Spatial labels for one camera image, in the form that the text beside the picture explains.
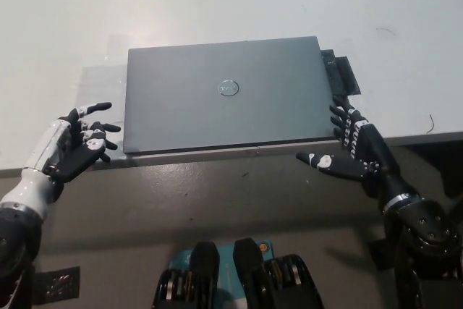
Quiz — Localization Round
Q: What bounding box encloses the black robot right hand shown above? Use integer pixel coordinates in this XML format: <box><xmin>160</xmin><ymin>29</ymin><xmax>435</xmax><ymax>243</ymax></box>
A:
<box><xmin>295</xmin><ymin>103</ymin><xmax>396</xmax><ymax>185</ymax></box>

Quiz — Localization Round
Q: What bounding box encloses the black floor tape patch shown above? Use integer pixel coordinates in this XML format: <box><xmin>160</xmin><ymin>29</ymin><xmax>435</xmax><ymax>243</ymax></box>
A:
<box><xmin>35</xmin><ymin>266</ymin><xmax>81</xmax><ymax>305</ymax></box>
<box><xmin>368</xmin><ymin>239</ymin><xmax>398</xmax><ymax>271</ymax></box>

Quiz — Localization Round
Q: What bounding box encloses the black tape on desk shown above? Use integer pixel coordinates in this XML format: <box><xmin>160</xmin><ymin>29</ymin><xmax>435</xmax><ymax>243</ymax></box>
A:
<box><xmin>320</xmin><ymin>48</ymin><xmax>362</xmax><ymax>102</ymax></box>

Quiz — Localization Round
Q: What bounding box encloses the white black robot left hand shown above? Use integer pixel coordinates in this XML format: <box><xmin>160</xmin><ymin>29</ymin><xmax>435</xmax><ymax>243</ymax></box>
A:
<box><xmin>22</xmin><ymin>101</ymin><xmax>121</xmax><ymax>184</ymax></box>

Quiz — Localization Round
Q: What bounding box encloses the dark grey laptop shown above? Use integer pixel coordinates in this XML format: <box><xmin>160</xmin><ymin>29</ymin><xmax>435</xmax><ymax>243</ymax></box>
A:
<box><xmin>122</xmin><ymin>35</ymin><xmax>339</xmax><ymax>156</ymax></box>

